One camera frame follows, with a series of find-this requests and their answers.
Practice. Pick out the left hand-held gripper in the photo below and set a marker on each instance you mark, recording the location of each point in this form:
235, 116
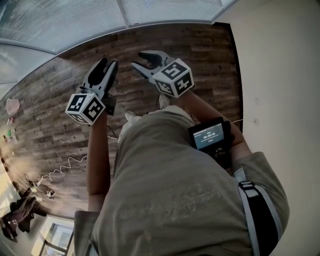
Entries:
85, 107

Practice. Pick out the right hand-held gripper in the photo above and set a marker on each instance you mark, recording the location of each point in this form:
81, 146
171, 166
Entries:
175, 77

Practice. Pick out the person's right forearm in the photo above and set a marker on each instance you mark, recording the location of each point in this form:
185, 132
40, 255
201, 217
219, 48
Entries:
200, 107

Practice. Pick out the person's left forearm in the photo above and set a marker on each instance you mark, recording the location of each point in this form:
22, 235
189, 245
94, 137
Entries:
98, 162

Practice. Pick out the person's right shoe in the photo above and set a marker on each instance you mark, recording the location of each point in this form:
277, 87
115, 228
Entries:
164, 101

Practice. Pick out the person's shoe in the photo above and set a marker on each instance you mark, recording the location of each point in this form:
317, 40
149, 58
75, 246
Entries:
164, 101
130, 116

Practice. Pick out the person's left shoe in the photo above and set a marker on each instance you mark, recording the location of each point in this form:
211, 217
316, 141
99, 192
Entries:
130, 116

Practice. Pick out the person's light trousers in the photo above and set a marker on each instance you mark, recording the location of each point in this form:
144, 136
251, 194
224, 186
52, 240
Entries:
130, 130

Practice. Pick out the frosted glass panel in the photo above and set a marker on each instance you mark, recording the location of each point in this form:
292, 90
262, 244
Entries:
20, 65

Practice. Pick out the black baseboard strip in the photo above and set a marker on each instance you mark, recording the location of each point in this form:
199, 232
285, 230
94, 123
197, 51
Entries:
236, 62

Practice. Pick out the pink plastic bucket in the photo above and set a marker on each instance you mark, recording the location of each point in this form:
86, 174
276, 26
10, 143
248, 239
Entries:
12, 105

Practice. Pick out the cluster of small floor items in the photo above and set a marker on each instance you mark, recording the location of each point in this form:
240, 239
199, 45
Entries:
10, 135

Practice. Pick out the person's light short-sleeved shirt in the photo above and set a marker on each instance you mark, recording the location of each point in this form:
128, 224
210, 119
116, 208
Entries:
175, 200

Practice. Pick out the white-framed glass panel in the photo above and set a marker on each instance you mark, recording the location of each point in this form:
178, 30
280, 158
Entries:
55, 237

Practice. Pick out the glass partition frame post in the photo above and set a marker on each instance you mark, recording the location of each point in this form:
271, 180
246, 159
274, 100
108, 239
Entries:
123, 12

